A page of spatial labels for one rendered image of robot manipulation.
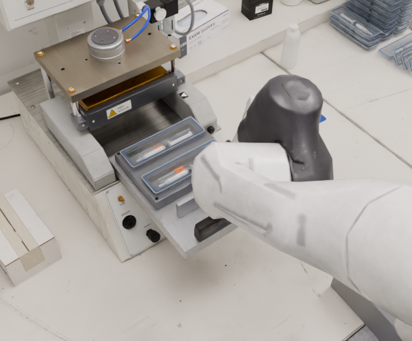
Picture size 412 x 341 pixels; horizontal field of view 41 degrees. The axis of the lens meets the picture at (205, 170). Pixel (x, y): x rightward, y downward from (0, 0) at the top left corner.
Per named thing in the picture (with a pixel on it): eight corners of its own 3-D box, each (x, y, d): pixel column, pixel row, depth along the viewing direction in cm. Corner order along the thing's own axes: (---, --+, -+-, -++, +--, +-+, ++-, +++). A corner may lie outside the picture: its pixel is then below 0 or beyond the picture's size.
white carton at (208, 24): (153, 42, 175) (152, 23, 169) (203, 13, 186) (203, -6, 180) (180, 59, 169) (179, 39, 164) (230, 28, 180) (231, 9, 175)
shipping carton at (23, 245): (-21, 233, 132) (-33, 211, 125) (29, 208, 137) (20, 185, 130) (11, 289, 122) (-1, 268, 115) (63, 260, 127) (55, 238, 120)
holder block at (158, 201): (115, 160, 118) (113, 152, 116) (191, 123, 126) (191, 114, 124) (156, 210, 109) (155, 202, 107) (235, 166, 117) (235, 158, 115)
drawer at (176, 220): (109, 169, 121) (104, 145, 115) (190, 128, 130) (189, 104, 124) (185, 262, 106) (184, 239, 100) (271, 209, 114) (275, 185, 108)
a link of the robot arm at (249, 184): (461, 185, 49) (313, 132, 78) (264, 190, 44) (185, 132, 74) (445, 299, 51) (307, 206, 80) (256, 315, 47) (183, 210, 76)
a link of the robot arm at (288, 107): (250, 226, 75) (319, 223, 77) (283, 190, 63) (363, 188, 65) (233, 111, 82) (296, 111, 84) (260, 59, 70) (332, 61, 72)
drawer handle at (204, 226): (193, 235, 105) (193, 223, 102) (254, 199, 111) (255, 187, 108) (199, 242, 104) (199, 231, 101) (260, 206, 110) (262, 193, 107)
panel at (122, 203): (128, 258, 127) (102, 191, 118) (231, 198, 139) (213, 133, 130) (132, 262, 125) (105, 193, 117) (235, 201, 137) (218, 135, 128)
